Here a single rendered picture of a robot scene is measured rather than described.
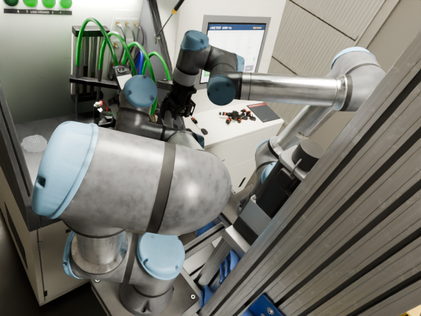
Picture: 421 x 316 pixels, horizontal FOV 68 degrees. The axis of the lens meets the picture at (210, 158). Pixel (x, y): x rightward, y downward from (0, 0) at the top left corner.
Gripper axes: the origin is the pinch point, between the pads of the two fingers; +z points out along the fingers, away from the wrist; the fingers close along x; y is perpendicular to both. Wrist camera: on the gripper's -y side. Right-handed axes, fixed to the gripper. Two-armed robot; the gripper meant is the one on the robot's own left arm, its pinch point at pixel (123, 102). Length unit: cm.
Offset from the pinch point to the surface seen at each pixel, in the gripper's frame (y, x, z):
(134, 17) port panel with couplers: -39, 19, 35
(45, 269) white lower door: 60, -45, 46
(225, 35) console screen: -25, 59, 30
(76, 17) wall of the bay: -39.3, -5.1, 28.5
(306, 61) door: -16, 165, 102
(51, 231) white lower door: 40, -35, 26
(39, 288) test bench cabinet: 71, -52, 57
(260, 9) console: -36, 82, 30
